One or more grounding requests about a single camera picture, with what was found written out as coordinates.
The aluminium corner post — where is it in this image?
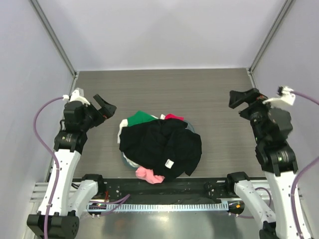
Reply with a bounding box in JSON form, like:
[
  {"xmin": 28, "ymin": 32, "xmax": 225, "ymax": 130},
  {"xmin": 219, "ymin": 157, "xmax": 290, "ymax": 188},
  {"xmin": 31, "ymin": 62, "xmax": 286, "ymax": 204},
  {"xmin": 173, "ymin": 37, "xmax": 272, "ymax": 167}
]
[
  {"xmin": 27, "ymin": 0, "xmax": 78, "ymax": 78},
  {"xmin": 248, "ymin": 0, "xmax": 295, "ymax": 76}
]

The right aluminium corner post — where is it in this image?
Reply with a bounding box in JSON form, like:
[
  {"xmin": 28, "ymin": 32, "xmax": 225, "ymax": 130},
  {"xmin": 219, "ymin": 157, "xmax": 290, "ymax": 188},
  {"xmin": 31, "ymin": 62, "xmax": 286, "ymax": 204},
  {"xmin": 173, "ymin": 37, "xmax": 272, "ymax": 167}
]
[{"xmin": 248, "ymin": 0, "xmax": 295, "ymax": 76}]

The red t shirt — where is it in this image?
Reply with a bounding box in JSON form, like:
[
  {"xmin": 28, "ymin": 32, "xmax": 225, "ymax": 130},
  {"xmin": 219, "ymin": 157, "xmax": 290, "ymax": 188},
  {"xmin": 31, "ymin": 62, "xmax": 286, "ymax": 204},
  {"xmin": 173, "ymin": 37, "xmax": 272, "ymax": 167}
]
[{"xmin": 164, "ymin": 114, "xmax": 184, "ymax": 121}]

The green t shirt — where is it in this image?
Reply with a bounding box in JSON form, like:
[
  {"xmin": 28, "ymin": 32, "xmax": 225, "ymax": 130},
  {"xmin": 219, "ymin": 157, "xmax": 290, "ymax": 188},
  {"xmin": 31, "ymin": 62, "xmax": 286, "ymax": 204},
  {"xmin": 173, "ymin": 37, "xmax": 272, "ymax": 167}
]
[{"xmin": 127, "ymin": 111, "xmax": 158, "ymax": 126}]

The white t shirt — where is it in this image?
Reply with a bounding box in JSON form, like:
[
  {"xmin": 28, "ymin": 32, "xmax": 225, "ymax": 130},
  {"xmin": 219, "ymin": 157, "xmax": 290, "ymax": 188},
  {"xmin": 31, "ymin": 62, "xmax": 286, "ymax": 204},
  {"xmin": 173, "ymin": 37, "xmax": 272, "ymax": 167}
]
[{"xmin": 117, "ymin": 118, "xmax": 129, "ymax": 144}]

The white slotted cable duct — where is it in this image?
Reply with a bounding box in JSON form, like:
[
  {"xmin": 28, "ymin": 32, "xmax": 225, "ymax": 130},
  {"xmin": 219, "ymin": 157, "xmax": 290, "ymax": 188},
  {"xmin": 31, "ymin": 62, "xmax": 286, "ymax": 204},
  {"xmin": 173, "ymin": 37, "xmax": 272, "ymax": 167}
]
[{"xmin": 87, "ymin": 201, "xmax": 229, "ymax": 213}]

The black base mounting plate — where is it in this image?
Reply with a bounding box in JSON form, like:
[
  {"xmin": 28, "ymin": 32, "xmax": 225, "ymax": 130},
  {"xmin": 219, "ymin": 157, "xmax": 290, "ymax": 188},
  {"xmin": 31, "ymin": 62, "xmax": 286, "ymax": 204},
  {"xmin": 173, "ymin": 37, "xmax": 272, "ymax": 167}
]
[{"xmin": 104, "ymin": 177, "xmax": 240, "ymax": 205}]

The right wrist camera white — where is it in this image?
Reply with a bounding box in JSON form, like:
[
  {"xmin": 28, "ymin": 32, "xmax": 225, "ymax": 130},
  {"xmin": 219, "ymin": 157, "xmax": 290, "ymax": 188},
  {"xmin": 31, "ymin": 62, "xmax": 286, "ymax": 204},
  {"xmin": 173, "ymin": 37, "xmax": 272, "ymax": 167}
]
[{"xmin": 263, "ymin": 86, "xmax": 296, "ymax": 109}]

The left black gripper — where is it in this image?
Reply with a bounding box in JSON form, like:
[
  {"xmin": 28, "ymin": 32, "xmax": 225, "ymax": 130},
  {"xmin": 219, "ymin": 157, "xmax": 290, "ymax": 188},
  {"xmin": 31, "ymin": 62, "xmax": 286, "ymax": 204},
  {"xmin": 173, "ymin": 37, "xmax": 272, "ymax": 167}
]
[{"xmin": 80, "ymin": 95, "xmax": 116, "ymax": 131}]

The black t shirt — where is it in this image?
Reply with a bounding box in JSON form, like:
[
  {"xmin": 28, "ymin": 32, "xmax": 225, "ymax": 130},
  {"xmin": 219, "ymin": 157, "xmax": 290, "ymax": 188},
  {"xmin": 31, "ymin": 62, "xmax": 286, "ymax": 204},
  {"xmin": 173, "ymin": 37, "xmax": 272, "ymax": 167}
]
[{"xmin": 119, "ymin": 119, "xmax": 202, "ymax": 181}]

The aluminium frame rail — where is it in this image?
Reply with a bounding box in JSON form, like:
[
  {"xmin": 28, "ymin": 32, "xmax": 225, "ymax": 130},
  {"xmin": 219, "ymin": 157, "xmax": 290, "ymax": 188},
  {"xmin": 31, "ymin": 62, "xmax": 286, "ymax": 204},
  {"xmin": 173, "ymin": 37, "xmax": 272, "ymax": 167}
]
[{"xmin": 30, "ymin": 182, "xmax": 80, "ymax": 203}]

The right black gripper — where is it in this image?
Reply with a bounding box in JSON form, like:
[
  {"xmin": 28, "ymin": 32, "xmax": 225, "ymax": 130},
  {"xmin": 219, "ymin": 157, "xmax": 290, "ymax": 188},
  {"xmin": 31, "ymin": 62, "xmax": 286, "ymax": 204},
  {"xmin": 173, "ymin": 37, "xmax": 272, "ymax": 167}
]
[{"xmin": 228, "ymin": 87, "xmax": 281, "ymax": 143}]

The grey blue t shirt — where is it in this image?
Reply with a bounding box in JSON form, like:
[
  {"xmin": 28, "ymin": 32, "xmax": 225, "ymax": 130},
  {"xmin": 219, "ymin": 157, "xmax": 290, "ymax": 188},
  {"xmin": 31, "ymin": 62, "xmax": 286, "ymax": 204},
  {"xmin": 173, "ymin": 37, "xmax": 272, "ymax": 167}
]
[{"xmin": 184, "ymin": 120, "xmax": 195, "ymax": 133}]

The left aluminium corner post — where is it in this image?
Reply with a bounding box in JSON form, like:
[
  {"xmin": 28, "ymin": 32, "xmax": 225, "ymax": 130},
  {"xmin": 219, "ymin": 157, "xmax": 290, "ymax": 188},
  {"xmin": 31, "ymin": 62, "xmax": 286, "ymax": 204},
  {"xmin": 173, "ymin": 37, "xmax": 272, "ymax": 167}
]
[{"xmin": 27, "ymin": 0, "xmax": 78, "ymax": 78}]

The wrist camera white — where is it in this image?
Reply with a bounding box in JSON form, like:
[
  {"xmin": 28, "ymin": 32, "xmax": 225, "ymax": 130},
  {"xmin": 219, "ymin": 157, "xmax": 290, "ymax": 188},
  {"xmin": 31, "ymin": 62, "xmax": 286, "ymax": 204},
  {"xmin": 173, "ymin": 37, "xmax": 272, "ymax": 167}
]
[
  {"xmin": 62, "ymin": 88, "xmax": 91, "ymax": 105},
  {"xmin": 263, "ymin": 86, "xmax": 296, "ymax": 109}
]

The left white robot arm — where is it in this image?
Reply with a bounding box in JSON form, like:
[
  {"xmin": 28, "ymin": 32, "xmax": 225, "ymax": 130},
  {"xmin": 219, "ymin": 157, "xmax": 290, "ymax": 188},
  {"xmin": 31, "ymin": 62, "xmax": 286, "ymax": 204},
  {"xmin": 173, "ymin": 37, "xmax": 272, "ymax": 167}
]
[{"xmin": 27, "ymin": 90, "xmax": 117, "ymax": 239}]

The pink t shirt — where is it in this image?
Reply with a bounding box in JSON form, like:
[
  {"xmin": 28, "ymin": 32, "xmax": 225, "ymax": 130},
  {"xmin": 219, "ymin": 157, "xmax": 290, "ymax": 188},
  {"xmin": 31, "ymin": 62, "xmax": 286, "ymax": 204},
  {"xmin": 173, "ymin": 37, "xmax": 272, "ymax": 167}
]
[{"xmin": 135, "ymin": 166, "xmax": 164, "ymax": 184}]

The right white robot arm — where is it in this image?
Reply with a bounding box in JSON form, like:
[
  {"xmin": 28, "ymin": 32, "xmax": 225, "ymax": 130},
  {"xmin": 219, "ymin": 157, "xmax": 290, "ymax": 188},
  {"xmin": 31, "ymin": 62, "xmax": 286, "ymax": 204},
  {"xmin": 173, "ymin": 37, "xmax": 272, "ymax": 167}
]
[{"xmin": 224, "ymin": 86, "xmax": 314, "ymax": 239}]

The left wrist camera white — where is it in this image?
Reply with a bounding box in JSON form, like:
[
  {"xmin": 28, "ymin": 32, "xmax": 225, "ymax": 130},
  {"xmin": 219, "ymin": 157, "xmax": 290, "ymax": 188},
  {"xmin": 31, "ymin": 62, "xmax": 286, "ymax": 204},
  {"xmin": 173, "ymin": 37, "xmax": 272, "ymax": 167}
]
[{"xmin": 62, "ymin": 88, "xmax": 91, "ymax": 105}]

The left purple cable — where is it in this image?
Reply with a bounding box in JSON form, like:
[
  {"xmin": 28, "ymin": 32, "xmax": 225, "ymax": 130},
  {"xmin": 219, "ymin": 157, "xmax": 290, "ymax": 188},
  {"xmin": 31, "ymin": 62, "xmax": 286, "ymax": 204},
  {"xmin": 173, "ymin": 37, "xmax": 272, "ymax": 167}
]
[{"xmin": 33, "ymin": 96, "xmax": 70, "ymax": 238}]

